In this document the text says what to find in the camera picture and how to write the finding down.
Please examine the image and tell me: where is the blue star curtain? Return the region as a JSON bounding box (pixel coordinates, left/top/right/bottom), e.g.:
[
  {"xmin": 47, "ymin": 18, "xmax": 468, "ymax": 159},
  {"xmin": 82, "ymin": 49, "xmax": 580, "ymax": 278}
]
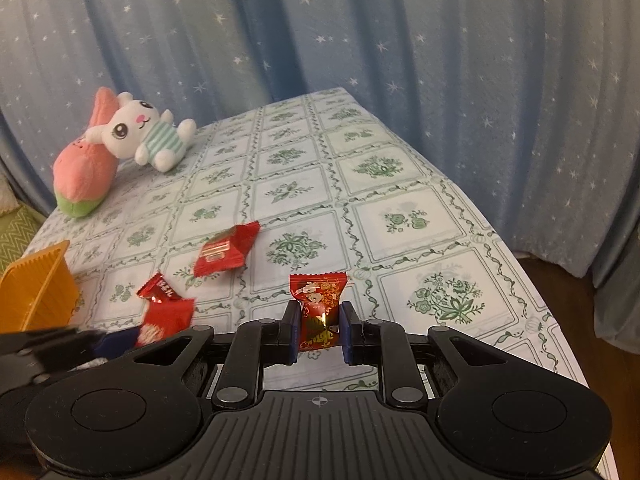
[{"xmin": 0, "ymin": 0, "xmax": 640, "ymax": 281}]

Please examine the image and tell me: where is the small dark red candy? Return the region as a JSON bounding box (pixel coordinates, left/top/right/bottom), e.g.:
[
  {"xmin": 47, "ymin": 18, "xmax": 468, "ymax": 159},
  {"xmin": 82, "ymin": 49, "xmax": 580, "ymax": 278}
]
[{"xmin": 136, "ymin": 271, "xmax": 184, "ymax": 307}]

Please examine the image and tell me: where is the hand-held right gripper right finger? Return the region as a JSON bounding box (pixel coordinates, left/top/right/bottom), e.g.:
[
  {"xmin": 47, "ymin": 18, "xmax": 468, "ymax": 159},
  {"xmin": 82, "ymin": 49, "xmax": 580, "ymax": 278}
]
[{"xmin": 340, "ymin": 302, "xmax": 532, "ymax": 409}]

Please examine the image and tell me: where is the orange plastic tray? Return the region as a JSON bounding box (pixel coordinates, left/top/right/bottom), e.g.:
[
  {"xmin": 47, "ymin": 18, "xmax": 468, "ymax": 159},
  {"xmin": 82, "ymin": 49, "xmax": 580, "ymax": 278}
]
[{"xmin": 0, "ymin": 239, "xmax": 82, "ymax": 334}]

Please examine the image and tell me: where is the green floral tablecloth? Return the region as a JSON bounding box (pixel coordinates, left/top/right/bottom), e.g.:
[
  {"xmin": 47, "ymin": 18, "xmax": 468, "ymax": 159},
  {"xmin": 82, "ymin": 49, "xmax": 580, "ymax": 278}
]
[{"xmin": 22, "ymin": 87, "xmax": 617, "ymax": 467}]

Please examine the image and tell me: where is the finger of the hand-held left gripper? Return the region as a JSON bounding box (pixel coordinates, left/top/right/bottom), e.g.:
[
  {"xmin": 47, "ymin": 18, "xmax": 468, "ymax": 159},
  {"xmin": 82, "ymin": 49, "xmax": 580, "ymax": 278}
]
[{"xmin": 65, "ymin": 326, "xmax": 144, "ymax": 367}]

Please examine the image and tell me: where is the red and gold candy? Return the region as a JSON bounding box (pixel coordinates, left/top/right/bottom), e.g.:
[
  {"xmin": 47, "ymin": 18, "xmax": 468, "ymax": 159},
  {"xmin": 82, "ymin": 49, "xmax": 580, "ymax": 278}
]
[{"xmin": 289, "ymin": 270, "xmax": 349, "ymax": 357}]

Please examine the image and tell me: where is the white quilted cushion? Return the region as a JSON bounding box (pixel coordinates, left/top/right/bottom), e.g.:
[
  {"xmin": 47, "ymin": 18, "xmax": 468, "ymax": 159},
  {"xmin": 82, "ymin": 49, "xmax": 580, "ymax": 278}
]
[{"xmin": 0, "ymin": 177, "xmax": 21, "ymax": 212}]

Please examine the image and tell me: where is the red snack packet with label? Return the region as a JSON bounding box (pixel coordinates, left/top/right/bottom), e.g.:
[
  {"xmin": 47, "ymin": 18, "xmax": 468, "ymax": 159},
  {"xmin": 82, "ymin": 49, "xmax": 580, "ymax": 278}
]
[{"xmin": 193, "ymin": 221, "xmax": 262, "ymax": 278}]

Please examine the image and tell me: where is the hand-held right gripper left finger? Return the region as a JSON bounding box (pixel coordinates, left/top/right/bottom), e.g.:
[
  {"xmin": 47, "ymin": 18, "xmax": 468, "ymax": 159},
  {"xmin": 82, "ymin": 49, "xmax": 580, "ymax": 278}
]
[{"xmin": 107, "ymin": 302, "xmax": 303, "ymax": 409}]

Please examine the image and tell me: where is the green zigzag cushion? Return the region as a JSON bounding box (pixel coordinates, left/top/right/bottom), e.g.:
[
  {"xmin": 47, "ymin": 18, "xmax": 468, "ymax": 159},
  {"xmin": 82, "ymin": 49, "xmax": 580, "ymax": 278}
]
[{"xmin": 0, "ymin": 204, "xmax": 49, "ymax": 267}]

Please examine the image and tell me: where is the white bunny plush toy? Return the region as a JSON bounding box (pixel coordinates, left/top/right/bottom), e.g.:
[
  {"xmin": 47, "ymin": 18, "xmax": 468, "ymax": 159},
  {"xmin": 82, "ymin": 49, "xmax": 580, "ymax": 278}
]
[{"xmin": 84, "ymin": 91, "xmax": 197, "ymax": 174}]

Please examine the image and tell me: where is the plain red snack packet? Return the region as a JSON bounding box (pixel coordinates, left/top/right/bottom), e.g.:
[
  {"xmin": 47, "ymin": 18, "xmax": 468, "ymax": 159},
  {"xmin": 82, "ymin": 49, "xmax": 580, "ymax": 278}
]
[{"xmin": 134, "ymin": 297, "xmax": 196, "ymax": 349}]

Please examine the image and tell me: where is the pink and green plush toy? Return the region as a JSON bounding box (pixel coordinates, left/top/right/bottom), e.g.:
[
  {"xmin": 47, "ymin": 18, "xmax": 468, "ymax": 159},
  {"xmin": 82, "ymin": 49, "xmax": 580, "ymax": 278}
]
[{"xmin": 53, "ymin": 86, "xmax": 121, "ymax": 219}]

